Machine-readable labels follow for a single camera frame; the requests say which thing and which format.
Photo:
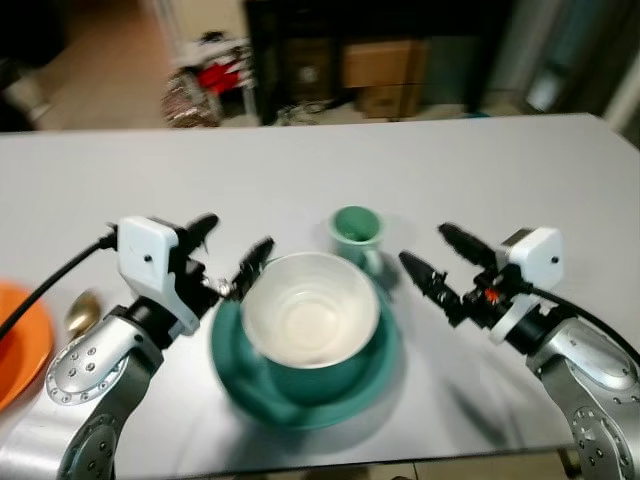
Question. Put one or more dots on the red cloth item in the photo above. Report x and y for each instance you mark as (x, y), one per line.
(218, 76)

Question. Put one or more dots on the teal bowl with white inside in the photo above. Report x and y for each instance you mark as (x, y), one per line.
(310, 315)

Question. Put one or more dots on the brown woven basket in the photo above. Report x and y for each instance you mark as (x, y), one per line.
(190, 102)

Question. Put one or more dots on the teal round plate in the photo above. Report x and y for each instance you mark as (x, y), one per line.
(250, 385)

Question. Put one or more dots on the orange plate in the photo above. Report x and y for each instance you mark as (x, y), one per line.
(20, 345)

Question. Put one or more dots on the gold metal spoon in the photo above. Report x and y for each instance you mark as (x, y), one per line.
(82, 312)

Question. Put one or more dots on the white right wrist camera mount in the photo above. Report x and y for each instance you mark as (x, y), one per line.
(535, 255)

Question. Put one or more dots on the large brown cardboard box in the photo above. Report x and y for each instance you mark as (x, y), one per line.
(385, 63)

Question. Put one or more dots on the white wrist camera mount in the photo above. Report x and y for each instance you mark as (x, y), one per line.
(535, 255)
(145, 255)

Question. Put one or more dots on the black shelf unit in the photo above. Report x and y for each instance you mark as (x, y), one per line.
(300, 60)

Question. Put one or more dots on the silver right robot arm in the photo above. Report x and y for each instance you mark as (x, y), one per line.
(585, 380)

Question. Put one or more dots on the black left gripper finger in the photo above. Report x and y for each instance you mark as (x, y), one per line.
(253, 265)
(202, 230)

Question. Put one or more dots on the small brown cardboard box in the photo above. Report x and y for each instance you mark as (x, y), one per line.
(392, 100)

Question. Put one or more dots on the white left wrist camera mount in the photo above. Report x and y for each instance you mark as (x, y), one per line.
(145, 255)

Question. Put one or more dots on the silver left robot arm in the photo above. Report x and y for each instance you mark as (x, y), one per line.
(90, 370)

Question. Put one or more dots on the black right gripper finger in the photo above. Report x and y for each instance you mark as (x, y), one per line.
(432, 287)
(468, 246)

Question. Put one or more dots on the small teal cup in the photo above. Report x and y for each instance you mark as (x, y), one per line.
(357, 232)

